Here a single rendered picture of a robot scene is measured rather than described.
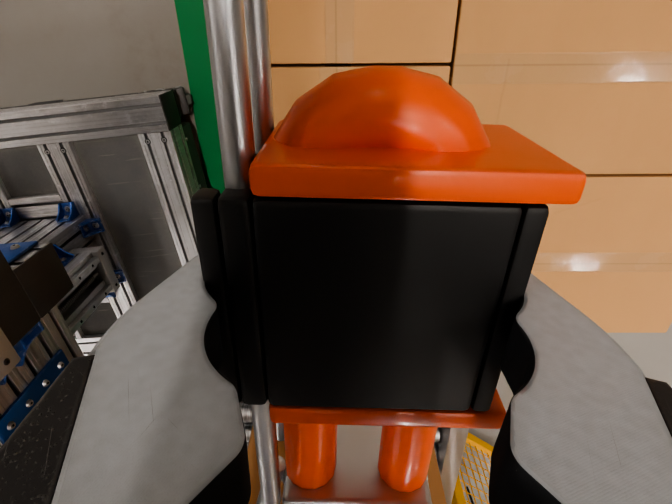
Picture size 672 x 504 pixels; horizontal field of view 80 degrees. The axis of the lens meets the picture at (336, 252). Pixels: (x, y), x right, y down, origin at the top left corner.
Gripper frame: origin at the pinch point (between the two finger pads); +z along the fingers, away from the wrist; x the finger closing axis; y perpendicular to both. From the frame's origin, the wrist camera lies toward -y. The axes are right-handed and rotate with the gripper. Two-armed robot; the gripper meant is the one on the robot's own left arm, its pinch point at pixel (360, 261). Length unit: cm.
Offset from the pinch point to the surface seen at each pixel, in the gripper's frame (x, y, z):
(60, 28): -81, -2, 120
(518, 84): 30, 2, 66
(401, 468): 2.2, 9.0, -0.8
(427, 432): 3.0, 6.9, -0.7
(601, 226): 55, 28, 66
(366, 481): 1.0, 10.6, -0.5
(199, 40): -42, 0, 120
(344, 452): 0.1, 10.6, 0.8
